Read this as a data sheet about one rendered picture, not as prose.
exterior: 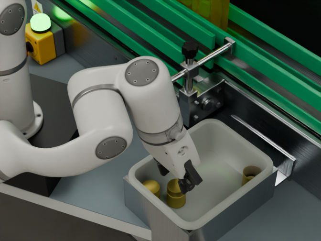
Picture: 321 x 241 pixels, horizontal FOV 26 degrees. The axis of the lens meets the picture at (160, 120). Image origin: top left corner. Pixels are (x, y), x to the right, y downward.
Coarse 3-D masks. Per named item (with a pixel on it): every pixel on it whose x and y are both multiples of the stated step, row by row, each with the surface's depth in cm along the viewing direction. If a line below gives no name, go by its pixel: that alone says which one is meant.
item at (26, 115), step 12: (24, 72) 125; (0, 84) 123; (12, 84) 124; (24, 84) 126; (0, 96) 125; (12, 96) 125; (24, 96) 128; (0, 108) 127; (12, 108) 127; (24, 108) 129; (36, 108) 137; (12, 120) 129; (24, 120) 131; (36, 120) 134; (24, 132) 132; (36, 132) 133
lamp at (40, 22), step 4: (32, 16) 153; (36, 16) 153; (40, 16) 153; (44, 16) 153; (32, 20) 152; (36, 20) 152; (40, 20) 152; (44, 20) 152; (48, 20) 153; (32, 24) 152; (36, 24) 152; (40, 24) 152; (44, 24) 152; (48, 24) 153; (32, 28) 153; (36, 28) 152; (40, 28) 152; (44, 28) 152; (48, 28) 153; (36, 32) 153; (40, 32) 153; (44, 32) 153
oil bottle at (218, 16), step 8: (192, 0) 135; (200, 0) 133; (208, 0) 131; (216, 0) 131; (224, 0) 133; (192, 8) 136; (200, 8) 134; (208, 8) 132; (216, 8) 132; (224, 8) 134; (208, 16) 133; (216, 16) 134; (224, 16) 136; (216, 24) 135; (224, 24) 137
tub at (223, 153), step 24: (216, 120) 131; (216, 144) 134; (240, 144) 128; (144, 168) 124; (216, 168) 132; (240, 168) 131; (264, 168) 125; (144, 192) 119; (192, 192) 128; (216, 192) 128; (240, 192) 119; (168, 216) 116; (192, 216) 124
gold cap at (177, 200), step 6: (174, 180) 125; (168, 186) 124; (174, 186) 124; (168, 192) 124; (174, 192) 123; (180, 192) 123; (168, 198) 125; (174, 198) 124; (180, 198) 124; (168, 204) 126; (174, 204) 125; (180, 204) 125
